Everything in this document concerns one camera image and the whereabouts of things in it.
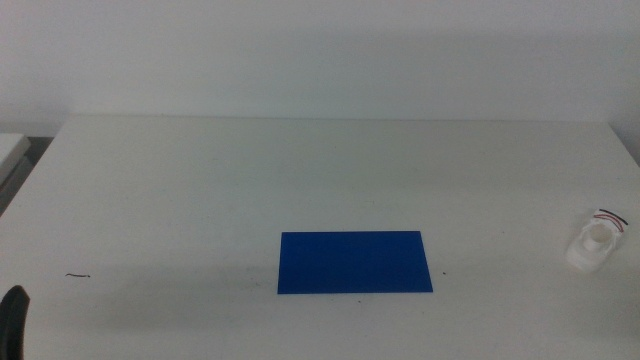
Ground blue rectangular mat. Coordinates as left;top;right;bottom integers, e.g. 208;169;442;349
277;230;434;295

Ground white strapped sandal shoe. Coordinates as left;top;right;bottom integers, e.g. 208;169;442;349
565;208;629;274

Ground white side table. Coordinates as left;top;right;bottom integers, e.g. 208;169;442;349
0;133;32;185

